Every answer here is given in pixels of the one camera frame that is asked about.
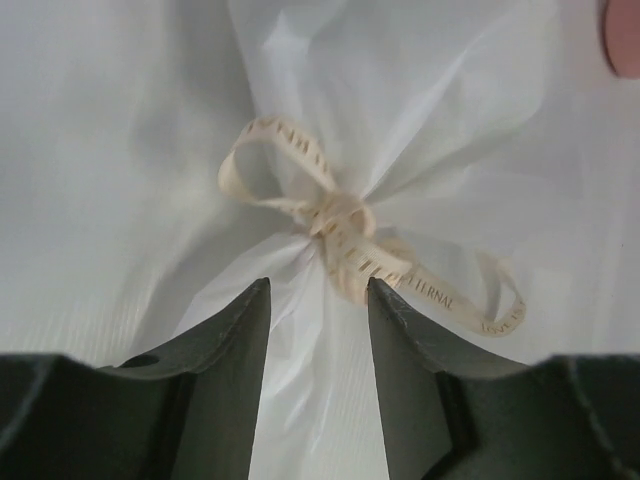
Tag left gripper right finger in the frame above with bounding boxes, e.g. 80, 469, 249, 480
368, 279, 639, 479

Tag white wrapping paper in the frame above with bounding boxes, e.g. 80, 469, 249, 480
1, 1, 639, 479

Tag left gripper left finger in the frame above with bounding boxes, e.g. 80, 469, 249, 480
1, 279, 271, 479

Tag cream printed ribbon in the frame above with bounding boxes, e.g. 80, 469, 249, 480
218, 116, 526, 337

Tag pink tall vase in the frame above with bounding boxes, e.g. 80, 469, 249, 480
601, 0, 640, 80

